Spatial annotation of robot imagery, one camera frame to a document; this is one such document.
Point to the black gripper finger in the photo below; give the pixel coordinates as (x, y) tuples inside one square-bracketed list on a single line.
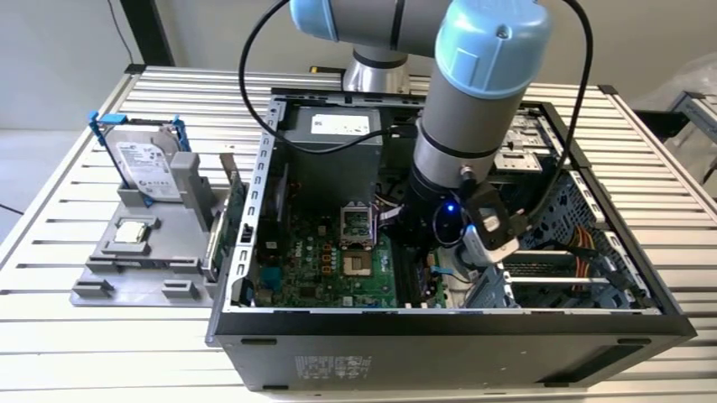
[(465, 264)]

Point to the black RAM slot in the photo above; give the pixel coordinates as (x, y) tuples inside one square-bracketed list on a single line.
[(420, 303), (403, 281)]

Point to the black cooler fan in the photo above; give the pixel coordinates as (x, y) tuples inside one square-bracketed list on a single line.
[(395, 191)]

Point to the thin locking lever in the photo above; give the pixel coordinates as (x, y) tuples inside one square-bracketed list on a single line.
[(373, 233)]

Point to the CPU socket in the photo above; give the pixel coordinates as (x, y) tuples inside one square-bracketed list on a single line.
[(359, 263)]

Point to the perforated metal disk bay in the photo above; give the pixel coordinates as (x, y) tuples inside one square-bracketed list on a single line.
[(560, 268)]

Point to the grey power supply unit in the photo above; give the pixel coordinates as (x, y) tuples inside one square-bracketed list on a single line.
[(331, 176)]

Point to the silver drive bay cage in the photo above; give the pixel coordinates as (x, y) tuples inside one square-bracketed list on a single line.
[(521, 161)]

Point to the green motherboard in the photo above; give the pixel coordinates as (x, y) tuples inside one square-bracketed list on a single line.
[(315, 273)]

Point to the black open PC case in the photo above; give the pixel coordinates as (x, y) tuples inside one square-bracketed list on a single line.
[(392, 361)]

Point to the blue expansion slot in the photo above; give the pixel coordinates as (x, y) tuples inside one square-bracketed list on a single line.
[(270, 279)]

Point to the green graphics card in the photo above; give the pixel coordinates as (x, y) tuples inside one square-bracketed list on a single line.
[(238, 197)]

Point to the yellow black plug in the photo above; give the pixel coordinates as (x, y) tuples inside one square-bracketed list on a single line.
[(317, 69)]

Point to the grey parts rack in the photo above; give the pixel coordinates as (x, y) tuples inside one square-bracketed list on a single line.
[(169, 235)]

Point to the hard disk in blue carrier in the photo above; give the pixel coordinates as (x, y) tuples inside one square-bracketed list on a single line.
[(144, 163)]

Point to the silver CPU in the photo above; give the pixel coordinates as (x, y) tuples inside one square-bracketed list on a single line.
[(129, 233)]

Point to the clear plastic wrap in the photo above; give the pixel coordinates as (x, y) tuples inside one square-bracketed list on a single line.
[(690, 75)]

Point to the black camera bracket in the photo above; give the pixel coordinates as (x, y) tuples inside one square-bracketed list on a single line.
[(485, 201)]

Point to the aluminium frame shelf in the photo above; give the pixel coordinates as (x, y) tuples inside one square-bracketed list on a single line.
[(698, 103)]

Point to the black frame post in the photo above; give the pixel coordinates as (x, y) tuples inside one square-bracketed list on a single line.
[(149, 33)]

